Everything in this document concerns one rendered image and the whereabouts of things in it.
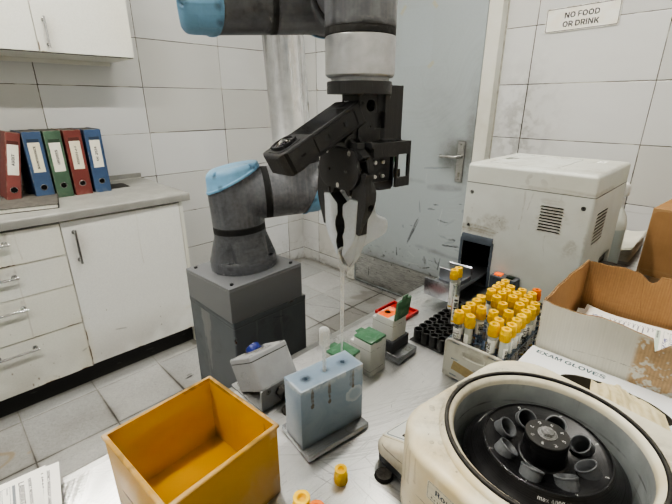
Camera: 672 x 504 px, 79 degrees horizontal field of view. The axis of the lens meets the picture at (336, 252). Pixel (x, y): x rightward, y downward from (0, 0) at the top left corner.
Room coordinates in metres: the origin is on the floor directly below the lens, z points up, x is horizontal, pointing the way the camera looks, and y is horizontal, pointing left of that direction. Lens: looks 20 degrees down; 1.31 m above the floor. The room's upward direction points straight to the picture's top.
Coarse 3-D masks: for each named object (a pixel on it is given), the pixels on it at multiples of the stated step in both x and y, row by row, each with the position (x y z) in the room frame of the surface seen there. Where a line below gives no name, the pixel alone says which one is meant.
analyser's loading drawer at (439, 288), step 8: (456, 264) 0.90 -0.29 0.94; (464, 264) 0.97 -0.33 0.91; (472, 264) 0.97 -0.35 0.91; (440, 272) 0.87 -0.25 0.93; (448, 272) 0.86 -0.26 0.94; (464, 272) 0.88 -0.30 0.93; (472, 272) 0.92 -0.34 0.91; (480, 272) 0.92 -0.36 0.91; (424, 280) 0.84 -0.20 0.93; (432, 280) 0.83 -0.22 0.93; (440, 280) 0.87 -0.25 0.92; (448, 280) 0.86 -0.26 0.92; (464, 280) 0.85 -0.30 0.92; (472, 280) 0.87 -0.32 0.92; (424, 288) 0.84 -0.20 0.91; (432, 288) 0.83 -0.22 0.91; (440, 288) 0.81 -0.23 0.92; (448, 288) 0.80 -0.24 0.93; (432, 296) 0.82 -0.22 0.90; (440, 296) 0.81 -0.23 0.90; (448, 296) 0.80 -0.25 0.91
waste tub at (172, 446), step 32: (160, 416) 0.38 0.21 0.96; (192, 416) 0.41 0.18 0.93; (224, 416) 0.41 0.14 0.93; (256, 416) 0.37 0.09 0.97; (128, 448) 0.35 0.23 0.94; (160, 448) 0.37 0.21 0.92; (192, 448) 0.40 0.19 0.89; (224, 448) 0.41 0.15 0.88; (256, 448) 0.33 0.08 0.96; (128, 480) 0.30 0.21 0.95; (160, 480) 0.36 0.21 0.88; (192, 480) 0.36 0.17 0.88; (224, 480) 0.30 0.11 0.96; (256, 480) 0.33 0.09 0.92
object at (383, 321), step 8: (384, 312) 0.65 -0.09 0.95; (392, 312) 0.65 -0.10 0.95; (376, 320) 0.64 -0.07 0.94; (384, 320) 0.63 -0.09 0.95; (392, 320) 0.62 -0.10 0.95; (400, 320) 0.63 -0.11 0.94; (376, 328) 0.64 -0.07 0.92; (384, 328) 0.63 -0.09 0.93; (392, 328) 0.62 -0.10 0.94; (400, 328) 0.63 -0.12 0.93; (392, 336) 0.62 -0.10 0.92
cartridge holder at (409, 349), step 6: (402, 336) 0.63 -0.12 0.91; (390, 342) 0.61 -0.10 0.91; (396, 342) 0.62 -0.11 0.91; (402, 342) 0.63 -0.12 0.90; (390, 348) 0.61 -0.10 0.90; (396, 348) 0.62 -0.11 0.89; (402, 348) 0.63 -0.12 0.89; (408, 348) 0.63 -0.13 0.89; (414, 348) 0.63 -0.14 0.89; (390, 354) 0.61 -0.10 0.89; (396, 354) 0.61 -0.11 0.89; (402, 354) 0.61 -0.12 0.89; (408, 354) 0.62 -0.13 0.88; (396, 360) 0.60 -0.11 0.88; (402, 360) 0.60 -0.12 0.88
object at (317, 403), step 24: (336, 360) 0.47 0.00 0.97; (288, 384) 0.42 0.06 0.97; (312, 384) 0.42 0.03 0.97; (336, 384) 0.43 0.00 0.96; (360, 384) 0.46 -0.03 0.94; (288, 408) 0.43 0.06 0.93; (312, 408) 0.41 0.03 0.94; (336, 408) 0.43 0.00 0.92; (360, 408) 0.46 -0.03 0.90; (288, 432) 0.43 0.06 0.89; (312, 432) 0.41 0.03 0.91; (336, 432) 0.43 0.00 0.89; (312, 456) 0.39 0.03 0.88
